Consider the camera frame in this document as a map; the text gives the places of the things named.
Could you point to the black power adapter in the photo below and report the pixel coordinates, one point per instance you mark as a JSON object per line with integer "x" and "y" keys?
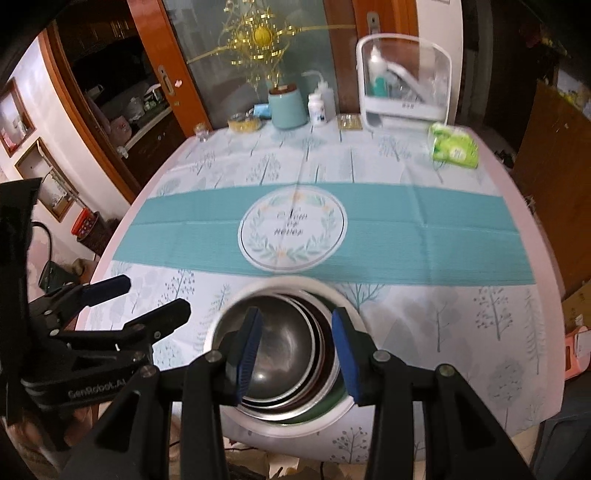
{"x": 57, "y": 276}

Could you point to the pink kitchen appliance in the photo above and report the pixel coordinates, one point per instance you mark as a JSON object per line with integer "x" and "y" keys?
{"x": 120, "y": 128}

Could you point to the gold foil packet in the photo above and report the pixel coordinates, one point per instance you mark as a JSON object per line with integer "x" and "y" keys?
{"x": 349, "y": 122}

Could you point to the dark blue chair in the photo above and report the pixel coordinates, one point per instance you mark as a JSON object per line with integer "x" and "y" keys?
{"x": 565, "y": 438}

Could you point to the blue face mask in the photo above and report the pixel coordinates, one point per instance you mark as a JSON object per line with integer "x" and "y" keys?
{"x": 262, "y": 111}

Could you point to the white dish rack box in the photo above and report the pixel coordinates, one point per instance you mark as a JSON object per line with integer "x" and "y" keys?
{"x": 406, "y": 113}

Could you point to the patterned steel bowl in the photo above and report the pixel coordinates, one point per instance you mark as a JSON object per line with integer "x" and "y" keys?
{"x": 277, "y": 360}

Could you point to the teal canister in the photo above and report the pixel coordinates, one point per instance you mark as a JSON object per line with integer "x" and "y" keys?
{"x": 287, "y": 108}

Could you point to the green plate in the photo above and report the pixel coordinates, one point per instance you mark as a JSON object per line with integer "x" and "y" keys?
{"x": 333, "y": 400}

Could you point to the wooden picture frame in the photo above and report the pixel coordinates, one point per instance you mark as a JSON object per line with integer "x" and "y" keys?
{"x": 46, "y": 180}
{"x": 16, "y": 117}

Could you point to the wooden cabinet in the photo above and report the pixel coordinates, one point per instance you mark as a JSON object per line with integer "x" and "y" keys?
{"x": 554, "y": 184}

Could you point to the pink stool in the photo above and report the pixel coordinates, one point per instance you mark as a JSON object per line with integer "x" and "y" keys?
{"x": 579, "y": 353}

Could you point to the pink steel bowl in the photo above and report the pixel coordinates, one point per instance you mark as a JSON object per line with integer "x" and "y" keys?
{"x": 328, "y": 364}

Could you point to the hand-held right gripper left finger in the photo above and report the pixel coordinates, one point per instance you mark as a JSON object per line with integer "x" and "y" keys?
{"x": 249, "y": 355}

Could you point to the green tissue pack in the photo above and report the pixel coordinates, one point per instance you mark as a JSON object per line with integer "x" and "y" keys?
{"x": 455, "y": 145}

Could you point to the clear squeeze bottle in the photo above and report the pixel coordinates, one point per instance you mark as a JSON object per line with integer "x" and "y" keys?
{"x": 328, "y": 101}

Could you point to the large steel bowl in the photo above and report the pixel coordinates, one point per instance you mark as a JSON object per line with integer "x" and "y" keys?
{"x": 295, "y": 410}

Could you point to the wooden glass door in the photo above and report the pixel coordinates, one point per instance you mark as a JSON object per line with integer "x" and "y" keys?
{"x": 147, "y": 46}

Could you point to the cardboard box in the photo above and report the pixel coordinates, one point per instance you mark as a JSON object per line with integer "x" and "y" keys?
{"x": 579, "y": 307}

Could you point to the yellow round container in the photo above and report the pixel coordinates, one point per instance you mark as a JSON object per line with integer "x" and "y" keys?
{"x": 244, "y": 124}

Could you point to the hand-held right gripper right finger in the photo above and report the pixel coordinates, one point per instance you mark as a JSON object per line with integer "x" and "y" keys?
{"x": 344, "y": 360}

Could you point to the red basket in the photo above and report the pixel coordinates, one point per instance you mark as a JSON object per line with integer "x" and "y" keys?
{"x": 90, "y": 228}

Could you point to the gold door ornament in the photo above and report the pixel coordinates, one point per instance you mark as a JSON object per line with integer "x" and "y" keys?
{"x": 262, "y": 34}

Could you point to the small glass cup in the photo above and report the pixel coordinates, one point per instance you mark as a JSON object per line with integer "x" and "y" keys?
{"x": 202, "y": 133}

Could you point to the white teal bottle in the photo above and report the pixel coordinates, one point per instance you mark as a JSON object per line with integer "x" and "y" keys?
{"x": 377, "y": 74}

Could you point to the large white plate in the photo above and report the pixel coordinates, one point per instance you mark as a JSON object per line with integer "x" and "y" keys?
{"x": 286, "y": 427}

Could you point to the white pill bottle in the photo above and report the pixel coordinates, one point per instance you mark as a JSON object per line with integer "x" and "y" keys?
{"x": 317, "y": 110}

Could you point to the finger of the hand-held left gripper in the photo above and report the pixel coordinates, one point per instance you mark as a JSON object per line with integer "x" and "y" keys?
{"x": 161, "y": 318}
{"x": 106, "y": 288}

